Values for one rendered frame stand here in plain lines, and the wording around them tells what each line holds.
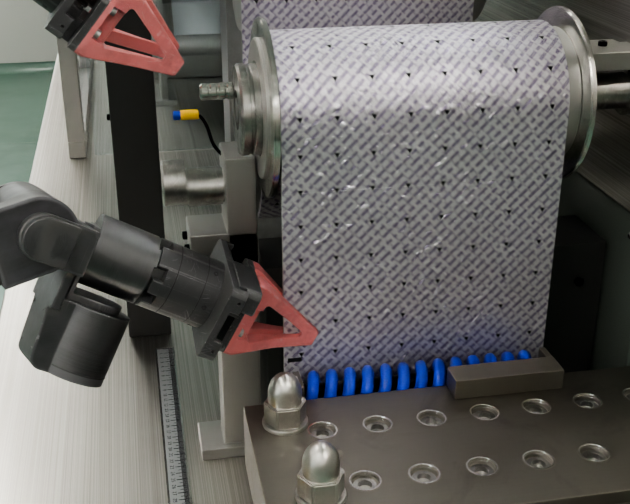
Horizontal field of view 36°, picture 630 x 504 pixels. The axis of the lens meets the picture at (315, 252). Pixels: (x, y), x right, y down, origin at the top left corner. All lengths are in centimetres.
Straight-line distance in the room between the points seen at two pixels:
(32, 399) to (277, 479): 43
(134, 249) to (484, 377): 30
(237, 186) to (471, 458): 30
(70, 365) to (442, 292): 31
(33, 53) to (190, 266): 571
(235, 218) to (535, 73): 28
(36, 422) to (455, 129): 53
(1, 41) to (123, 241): 571
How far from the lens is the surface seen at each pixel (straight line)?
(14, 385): 112
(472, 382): 82
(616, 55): 87
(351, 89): 76
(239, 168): 83
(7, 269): 72
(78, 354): 76
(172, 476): 95
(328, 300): 81
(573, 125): 83
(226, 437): 96
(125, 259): 75
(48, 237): 71
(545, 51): 82
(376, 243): 80
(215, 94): 81
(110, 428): 103
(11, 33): 643
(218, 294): 77
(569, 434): 80
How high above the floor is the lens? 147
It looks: 24 degrees down
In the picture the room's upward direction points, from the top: straight up
